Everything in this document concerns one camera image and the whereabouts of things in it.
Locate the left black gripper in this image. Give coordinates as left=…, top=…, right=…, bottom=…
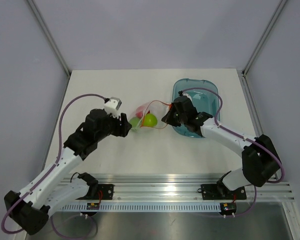
left=96, top=110, right=132, bottom=142

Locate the teal plastic bin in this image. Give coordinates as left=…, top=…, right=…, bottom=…
left=170, top=78, right=221, bottom=139

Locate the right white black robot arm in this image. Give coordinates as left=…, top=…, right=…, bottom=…
left=161, top=95, right=282, bottom=198

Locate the left frame post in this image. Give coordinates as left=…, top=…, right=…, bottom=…
left=25, top=0, right=71, bottom=79

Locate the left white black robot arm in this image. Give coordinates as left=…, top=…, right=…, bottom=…
left=4, top=109, right=132, bottom=235

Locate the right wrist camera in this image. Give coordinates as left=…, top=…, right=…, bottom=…
left=178, top=91, right=192, bottom=101

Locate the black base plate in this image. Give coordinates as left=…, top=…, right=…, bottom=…
left=197, top=183, right=247, bottom=201
left=77, top=183, right=115, bottom=201

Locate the smooth green apple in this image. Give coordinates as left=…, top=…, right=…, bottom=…
left=142, top=113, right=158, bottom=128

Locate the ribbed green fruit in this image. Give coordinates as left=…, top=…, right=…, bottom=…
left=129, top=117, right=141, bottom=131

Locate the control board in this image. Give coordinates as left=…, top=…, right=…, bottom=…
left=221, top=202, right=237, bottom=214
left=86, top=202, right=100, bottom=210

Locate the white slotted cable duct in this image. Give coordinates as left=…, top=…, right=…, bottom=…
left=59, top=202, right=221, bottom=213

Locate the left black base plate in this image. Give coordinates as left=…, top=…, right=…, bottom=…
left=77, top=183, right=115, bottom=201

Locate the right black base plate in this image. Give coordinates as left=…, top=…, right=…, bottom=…
left=197, top=183, right=247, bottom=201

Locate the frame post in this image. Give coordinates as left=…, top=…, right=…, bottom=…
left=25, top=0, right=71, bottom=79
left=241, top=0, right=289, bottom=78

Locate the right control board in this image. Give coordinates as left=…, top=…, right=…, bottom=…
left=221, top=202, right=237, bottom=214

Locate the aluminium mounting rail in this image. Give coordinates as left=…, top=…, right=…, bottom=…
left=90, top=173, right=295, bottom=203

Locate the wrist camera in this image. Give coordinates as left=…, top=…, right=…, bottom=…
left=178, top=91, right=192, bottom=101
left=103, top=97, right=122, bottom=118

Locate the clear orange zip top bag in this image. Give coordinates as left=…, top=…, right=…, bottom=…
left=128, top=100, right=171, bottom=132

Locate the red fruit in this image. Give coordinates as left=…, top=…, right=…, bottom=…
left=135, top=105, right=147, bottom=119

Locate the right frame post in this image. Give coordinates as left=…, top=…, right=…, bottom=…
left=241, top=0, right=289, bottom=78

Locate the left control board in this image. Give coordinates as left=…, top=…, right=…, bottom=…
left=86, top=202, right=100, bottom=210

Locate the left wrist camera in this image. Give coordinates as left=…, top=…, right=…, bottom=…
left=103, top=97, right=122, bottom=118

